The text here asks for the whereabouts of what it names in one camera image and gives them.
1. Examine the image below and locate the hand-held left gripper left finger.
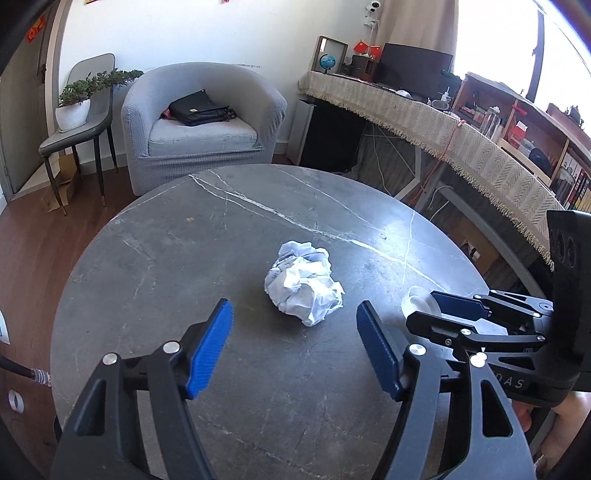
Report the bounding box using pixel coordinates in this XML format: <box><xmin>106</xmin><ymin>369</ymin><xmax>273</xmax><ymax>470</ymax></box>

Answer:
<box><xmin>54</xmin><ymin>298</ymin><xmax>234</xmax><ymax>480</ymax></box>

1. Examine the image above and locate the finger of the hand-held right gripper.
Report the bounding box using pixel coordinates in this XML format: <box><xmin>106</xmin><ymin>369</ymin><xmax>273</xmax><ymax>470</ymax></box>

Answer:
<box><xmin>430</xmin><ymin>290</ymin><xmax>555</xmax><ymax>331</ymax></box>
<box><xmin>405</xmin><ymin>310</ymin><xmax>550</xmax><ymax>365</ymax></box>

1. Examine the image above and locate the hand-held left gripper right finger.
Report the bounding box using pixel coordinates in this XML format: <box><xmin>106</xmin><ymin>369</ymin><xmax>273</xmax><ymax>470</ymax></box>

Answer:
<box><xmin>356</xmin><ymin>300</ymin><xmax>539</xmax><ymax>480</ymax></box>

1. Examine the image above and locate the clear tape roll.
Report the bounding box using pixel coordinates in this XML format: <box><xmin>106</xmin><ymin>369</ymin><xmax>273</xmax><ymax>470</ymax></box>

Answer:
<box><xmin>401</xmin><ymin>285</ymin><xmax>441</xmax><ymax>319</ymax></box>

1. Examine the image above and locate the white paper ball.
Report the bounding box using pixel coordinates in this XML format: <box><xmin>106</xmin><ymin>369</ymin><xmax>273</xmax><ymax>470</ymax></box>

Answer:
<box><xmin>264</xmin><ymin>240</ymin><xmax>345</xmax><ymax>328</ymax></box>

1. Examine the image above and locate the person's right forearm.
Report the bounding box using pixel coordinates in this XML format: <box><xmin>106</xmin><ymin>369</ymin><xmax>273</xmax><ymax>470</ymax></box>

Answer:
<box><xmin>538</xmin><ymin>390</ymin><xmax>591</xmax><ymax>476</ymax></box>

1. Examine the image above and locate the person's right hand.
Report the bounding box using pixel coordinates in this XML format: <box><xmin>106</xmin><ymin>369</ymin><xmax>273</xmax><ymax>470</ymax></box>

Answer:
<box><xmin>510</xmin><ymin>398</ymin><xmax>536</xmax><ymax>432</ymax></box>

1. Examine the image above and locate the brown cardboard box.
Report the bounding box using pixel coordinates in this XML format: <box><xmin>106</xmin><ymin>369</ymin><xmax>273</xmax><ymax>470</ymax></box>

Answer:
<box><xmin>450</xmin><ymin>217</ymin><xmax>499</xmax><ymax>273</ymax></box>

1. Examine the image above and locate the beige fringed desk cloth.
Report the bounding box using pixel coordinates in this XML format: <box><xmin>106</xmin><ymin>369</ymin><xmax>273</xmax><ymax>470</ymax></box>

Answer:
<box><xmin>298</xmin><ymin>70</ymin><xmax>566</xmax><ymax>271</ymax></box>

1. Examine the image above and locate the glass jar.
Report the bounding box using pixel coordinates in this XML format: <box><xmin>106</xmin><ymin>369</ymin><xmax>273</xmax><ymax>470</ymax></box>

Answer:
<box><xmin>482</xmin><ymin>106</ymin><xmax>504</xmax><ymax>139</ymax></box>

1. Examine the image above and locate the grey armchair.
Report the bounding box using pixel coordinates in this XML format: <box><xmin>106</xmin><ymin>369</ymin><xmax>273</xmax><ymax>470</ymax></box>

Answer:
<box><xmin>121</xmin><ymin>62</ymin><xmax>288</xmax><ymax>197</ymax></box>

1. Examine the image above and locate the wooden bookshelf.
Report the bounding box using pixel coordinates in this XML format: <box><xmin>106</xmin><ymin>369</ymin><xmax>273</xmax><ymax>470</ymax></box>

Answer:
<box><xmin>450</xmin><ymin>71</ymin><xmax>591</xmax><ymax>217</ymax></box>

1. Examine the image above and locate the black leather bag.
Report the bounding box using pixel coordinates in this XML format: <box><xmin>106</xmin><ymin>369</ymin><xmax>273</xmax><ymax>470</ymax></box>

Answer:
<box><xmin>167</xmin><ymin>89</ymin><xmax>238</xmax><ymax>127</ymax></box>

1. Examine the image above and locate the black monitor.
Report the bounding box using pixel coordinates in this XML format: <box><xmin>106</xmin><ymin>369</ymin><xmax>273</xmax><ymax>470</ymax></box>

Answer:
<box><xmin>379</xmin><ymin>43</ymin><xmax>454</xmax><ymax>97</ymax></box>

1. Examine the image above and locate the grey dining chair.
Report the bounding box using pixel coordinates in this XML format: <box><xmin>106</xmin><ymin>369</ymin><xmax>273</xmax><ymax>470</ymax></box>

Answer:
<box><xmin>38</xmin><ymin>53</ymin><xmax>118</xmax><ymax>217</ymax></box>

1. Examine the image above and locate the potted bonsai plant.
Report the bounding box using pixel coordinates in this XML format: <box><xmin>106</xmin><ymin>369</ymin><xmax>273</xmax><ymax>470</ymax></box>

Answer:
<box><xmin>55</xmin><ymin>68</ymin><xmax>145</xmax><ymax>132</ymax></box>

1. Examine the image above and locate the beige curtain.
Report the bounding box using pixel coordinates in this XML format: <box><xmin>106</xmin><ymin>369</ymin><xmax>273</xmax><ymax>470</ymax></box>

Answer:
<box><xmin>369</xmin><ymin>0</ymin><xmax>458</xmax><ymax>79</ymax></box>

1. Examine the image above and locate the grey door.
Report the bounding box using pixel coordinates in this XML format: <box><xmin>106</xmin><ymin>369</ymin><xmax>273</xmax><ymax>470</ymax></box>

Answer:
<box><xmin>0</xmin><ymin>14</ymin><xmax>61</xmax><ymax>204</ymax></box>

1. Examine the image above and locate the red diamond door decoration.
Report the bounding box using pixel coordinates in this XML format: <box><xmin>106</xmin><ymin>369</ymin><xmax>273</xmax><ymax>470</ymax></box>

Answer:
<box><xmin>27</xmin><ymin>15</ymin><xmax>48</xmax><ymax>43</ymax></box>

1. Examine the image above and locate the white desk frame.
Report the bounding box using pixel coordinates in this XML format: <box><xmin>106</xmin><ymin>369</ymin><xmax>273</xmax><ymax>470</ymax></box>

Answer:
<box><xmin>397</xmin><ymin>143</ymin><xmax>541</xmax><ymax>287</ymax></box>

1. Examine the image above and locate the red string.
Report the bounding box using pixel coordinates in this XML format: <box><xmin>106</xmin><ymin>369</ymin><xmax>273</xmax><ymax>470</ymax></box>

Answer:
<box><xmin>434</xmin><ymin>117</ymin><xmax>465</xmax><ymax>185</ymax></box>

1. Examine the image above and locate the black cable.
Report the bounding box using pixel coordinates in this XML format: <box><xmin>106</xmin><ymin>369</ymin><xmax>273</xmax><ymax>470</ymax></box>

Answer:
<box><xmin>0</xmin><ymin>355</ymin><xmax>51</xmax><ymax>386</ymax></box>

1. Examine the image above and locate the wooden picture frame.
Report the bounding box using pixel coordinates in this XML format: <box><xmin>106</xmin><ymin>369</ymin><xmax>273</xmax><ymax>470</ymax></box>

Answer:
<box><xmin>311</xmin><ymin>35</ymin><xmax>348</xmax><ymax>75</ymax></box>

